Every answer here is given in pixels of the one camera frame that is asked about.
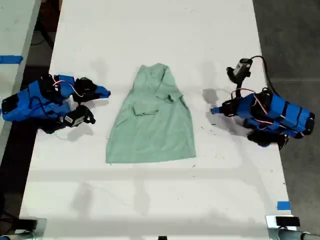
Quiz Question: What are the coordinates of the pale green T-shirt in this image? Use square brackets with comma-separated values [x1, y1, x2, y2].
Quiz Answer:
[105, 62, 197, 165]

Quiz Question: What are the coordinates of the long blue tape strip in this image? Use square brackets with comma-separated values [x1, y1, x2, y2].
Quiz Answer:
[0, 55, 24, 65]

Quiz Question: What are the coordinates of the white side table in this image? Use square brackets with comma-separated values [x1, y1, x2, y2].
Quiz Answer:
[0, 0, 42, 161]

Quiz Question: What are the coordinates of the small blue tape square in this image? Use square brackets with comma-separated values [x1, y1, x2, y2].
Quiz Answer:
[276, 201, 292, 211]

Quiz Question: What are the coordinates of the metal table clamp black box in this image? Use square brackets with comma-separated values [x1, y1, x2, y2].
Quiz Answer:
[265, 214, 301, 230]

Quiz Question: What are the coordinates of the black camera stalk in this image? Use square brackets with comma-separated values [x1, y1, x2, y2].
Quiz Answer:
[234, 79, 245, 99]

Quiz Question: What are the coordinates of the black camera box white label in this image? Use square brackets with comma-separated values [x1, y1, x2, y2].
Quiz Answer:
[63, 105, 97, 128]

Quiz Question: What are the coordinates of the black camera box grey face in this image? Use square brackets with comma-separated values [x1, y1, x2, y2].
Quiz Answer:
[226, 57, 252, 83]

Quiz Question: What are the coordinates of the thin black camera cable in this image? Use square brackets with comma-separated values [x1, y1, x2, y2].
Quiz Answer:
[29, 96, 66, 123]

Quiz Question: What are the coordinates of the long black camera cable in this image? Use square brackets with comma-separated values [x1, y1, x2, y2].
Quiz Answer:
[249, 55, 275, 95]

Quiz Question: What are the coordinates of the black floor cable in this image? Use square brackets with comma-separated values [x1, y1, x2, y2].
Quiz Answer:
[31, 29, 55, 50]

